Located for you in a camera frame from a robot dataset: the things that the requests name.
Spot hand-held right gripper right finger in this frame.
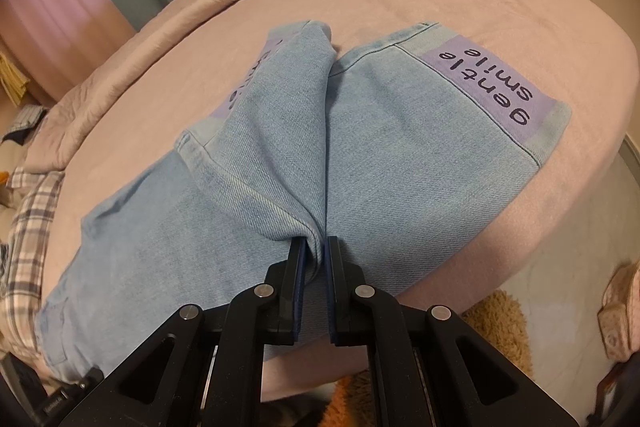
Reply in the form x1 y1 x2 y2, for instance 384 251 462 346
324 236 577 427

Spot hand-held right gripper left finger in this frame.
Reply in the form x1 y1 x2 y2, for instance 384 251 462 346
57 238 321 427

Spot light blue denim pants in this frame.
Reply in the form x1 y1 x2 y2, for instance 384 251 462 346
40 21 574 383

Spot brown fluffy rug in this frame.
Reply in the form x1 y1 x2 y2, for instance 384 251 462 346
330 289 534 427

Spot plaid pillow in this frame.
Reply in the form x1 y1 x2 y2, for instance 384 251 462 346
0 167 67 345

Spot striped folded clothing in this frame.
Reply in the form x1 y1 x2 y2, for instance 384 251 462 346
1 103 49 144

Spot pink folded quilt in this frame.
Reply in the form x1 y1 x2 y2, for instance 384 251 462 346
25 0 437 172

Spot yellow hanging cloth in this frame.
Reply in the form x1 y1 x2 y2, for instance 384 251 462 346
0 49 32 104

